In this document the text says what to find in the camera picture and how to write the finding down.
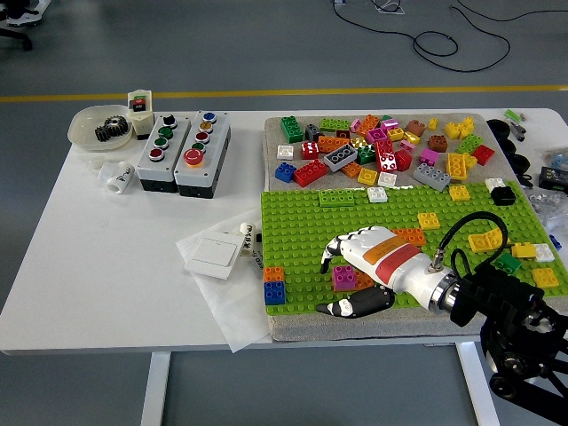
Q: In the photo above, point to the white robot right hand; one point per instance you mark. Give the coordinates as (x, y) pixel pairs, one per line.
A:
(390, 262)

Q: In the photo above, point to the magenta four-stud brick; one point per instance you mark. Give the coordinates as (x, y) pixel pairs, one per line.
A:
(344, 277)

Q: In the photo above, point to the orange eight-stud brick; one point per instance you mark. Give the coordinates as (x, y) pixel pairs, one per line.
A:
(412, 236)
(333, 144)
(365, 281)

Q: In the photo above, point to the yellow four-stud brick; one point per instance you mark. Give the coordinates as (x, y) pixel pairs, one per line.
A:
(459, 192)
(367, 176)
(428, 220)
(545, 277)

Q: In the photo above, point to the white four-stud brick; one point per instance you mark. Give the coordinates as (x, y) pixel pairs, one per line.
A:
(377, 194)
(387, 179)
(285, 152)

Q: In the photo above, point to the lime green flat brick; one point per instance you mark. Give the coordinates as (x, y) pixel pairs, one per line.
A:
(336, 198)

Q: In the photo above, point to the light grey eight-stud brick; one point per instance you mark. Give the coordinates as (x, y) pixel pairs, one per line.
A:
(431, 176)

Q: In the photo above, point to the green baseplate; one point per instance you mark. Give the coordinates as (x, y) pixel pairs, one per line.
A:
(293, 222)

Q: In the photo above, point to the red eight-stud brick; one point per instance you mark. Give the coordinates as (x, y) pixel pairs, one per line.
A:
(309, 173)
(384, 153)

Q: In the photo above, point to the grey upturned brick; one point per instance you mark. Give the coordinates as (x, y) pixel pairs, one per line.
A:
(340, 158)

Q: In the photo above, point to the yellow eight-stud brick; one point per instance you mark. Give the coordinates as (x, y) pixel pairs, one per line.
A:
(456, 165)

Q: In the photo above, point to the pink brick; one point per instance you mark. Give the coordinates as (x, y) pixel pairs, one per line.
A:
(355, 125)
(406, 145)

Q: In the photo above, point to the orange four-stud brick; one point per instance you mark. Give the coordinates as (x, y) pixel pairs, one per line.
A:
(273, 273)

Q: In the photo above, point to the small dark green brick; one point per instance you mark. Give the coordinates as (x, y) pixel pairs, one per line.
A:
(508, 262)

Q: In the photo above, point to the blue four-stud brick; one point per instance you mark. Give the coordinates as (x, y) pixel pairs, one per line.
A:
(285, 172)
(274, 293)

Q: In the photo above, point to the shiny yellow brick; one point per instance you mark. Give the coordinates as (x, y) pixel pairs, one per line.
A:
(411, 137)

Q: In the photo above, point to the black brick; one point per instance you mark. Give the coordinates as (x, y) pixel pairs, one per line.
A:
(503, 196)

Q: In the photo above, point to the maroon brick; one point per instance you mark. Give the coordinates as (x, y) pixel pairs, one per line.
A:
(342, 134)

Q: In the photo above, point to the salmon brown brick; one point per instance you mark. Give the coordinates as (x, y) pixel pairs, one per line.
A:
(415, 127)

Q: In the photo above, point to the red four-stud brick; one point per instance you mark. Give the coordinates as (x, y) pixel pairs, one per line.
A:
(310, 150)

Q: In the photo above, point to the small yellow brick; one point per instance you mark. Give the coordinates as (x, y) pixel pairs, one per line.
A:
(431, 123)

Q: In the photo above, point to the dark grey arch brick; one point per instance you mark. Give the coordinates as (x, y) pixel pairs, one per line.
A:
(310, 134)

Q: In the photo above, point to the white printed tube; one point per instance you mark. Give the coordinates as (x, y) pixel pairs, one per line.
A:
(247, 239)

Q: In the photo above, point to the white table leg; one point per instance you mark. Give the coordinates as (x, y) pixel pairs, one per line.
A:
(477, 390)
(155, 390)

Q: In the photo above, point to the white tissue paper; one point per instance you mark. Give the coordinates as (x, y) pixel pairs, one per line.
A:
(235, 310)

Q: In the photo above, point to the clear bag of screws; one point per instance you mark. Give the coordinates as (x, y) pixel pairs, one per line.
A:
(550, 206)

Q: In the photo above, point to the grey metal tool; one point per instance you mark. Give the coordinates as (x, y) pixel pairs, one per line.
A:
(517, 129)

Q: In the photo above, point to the black printed box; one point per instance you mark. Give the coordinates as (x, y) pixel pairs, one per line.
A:
(552, 175)

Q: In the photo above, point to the blue plastic packet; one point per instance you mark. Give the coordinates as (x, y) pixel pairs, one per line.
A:
(558, 157)

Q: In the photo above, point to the grey emergency-stop control box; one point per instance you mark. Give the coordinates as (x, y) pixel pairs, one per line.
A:
(213, 146)

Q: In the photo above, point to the grey four-button control box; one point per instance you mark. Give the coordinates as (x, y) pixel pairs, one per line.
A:
(148, 166)

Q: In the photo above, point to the white pipe tee fitting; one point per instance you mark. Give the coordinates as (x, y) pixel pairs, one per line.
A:
(117, 177)

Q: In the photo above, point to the black metal gear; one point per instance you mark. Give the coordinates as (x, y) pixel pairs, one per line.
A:
(120, 129)
(102, 134)

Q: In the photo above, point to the white plastic bowl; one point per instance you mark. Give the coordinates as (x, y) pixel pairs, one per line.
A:
(84, 128)

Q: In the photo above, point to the white desk leg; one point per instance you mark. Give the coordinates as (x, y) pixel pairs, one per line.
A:
(45, 3)

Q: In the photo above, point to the black office chair base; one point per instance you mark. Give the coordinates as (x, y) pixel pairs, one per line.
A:
(20, 40)

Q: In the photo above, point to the white wall switch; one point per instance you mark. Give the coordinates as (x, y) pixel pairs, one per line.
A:
(213, 254)

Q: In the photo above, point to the cream switch box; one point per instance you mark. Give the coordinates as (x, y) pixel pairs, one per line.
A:
(142, 122)

